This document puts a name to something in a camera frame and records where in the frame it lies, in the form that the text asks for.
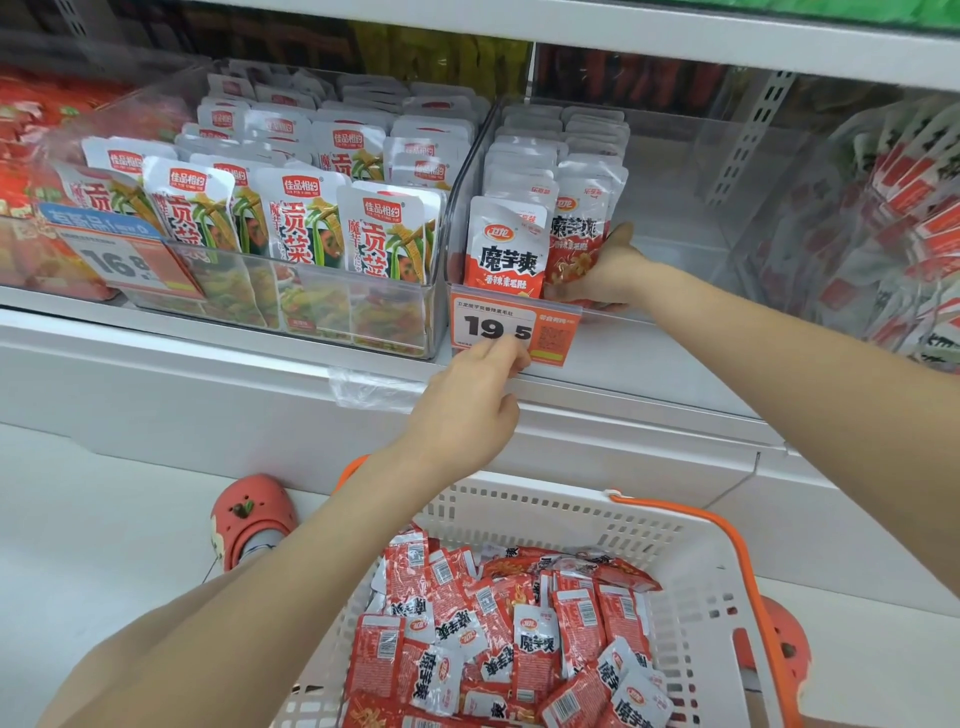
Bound person's right hand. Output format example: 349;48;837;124
543;221;663;313

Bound person's left hand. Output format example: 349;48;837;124
401;337;535;481

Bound red white snack packet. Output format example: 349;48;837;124
543;159;630;309

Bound person's right forearm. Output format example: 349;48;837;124
637;262;960;595

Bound person's left forearm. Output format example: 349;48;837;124
37;438;470;728

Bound clear plastic bin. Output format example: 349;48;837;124
45;63;498;361
727;86;960;376
446;96;760;376

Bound orange white price tag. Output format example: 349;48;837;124
448;285;585;369

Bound rows of red white pouches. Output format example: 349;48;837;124
463;103;633;301

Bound hanging dark red packs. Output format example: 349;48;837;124
536;45;730;115

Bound white perforated shelf upright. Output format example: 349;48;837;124
705;71;798;207

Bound pile of small red sachets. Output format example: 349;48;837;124
341;525;676;728

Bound hanging yellow green packs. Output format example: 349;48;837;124
351;22;531;100

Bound grey sock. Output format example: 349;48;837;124
236;525;290;571

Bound red clog shoe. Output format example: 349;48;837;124
738;596;813;702
210;474;300;573

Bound heap of red white bags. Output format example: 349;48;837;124
757;97;960;375

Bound rows of green white pouches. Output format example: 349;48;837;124
52;60;490;354

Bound white store shelf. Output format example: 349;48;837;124
0;281;960;620

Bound blue orange price tag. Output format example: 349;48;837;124
37;202;207;303

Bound heap of red orange bags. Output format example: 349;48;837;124
0;66;189;303

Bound white basket with orange handles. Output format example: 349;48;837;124
270;453;807;728

